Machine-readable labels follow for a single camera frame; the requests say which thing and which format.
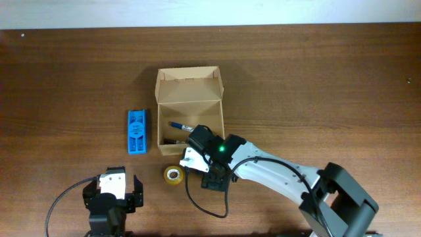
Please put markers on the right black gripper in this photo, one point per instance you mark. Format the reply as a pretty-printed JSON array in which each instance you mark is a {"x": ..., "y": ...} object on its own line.
[{"x": 213, "y": 180}]

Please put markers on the blue whiteboard marker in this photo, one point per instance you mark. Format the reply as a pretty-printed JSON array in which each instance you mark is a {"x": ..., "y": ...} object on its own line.
[{"x": 181, "y": 126}]

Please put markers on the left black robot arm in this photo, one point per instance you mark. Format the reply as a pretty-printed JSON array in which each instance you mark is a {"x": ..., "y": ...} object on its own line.
[{"x": 110, "y": 222}]

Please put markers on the open cardboard box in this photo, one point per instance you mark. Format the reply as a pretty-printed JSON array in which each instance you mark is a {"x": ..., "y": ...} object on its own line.
[{"x": 189, "y": 96}]

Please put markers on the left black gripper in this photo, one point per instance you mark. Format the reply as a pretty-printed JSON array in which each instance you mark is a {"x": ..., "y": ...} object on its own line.
[{"x": 136, "y": 199}]

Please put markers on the black whiteboard marker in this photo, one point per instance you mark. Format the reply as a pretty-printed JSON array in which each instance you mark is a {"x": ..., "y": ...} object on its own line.
[{"x": 172, "y": 142}]

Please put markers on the yellow tape roll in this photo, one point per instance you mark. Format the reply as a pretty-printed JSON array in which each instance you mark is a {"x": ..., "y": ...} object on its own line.
[{"x": 173, "y": 175}]

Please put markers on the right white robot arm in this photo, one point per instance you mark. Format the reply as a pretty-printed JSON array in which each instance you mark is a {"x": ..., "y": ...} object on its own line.
[{"x": 330, "y": 199}]

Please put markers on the blue magnetic whiteboard duster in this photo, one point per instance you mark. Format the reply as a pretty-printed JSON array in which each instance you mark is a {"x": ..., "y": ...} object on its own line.
[{"x": 137, "y": 132}]

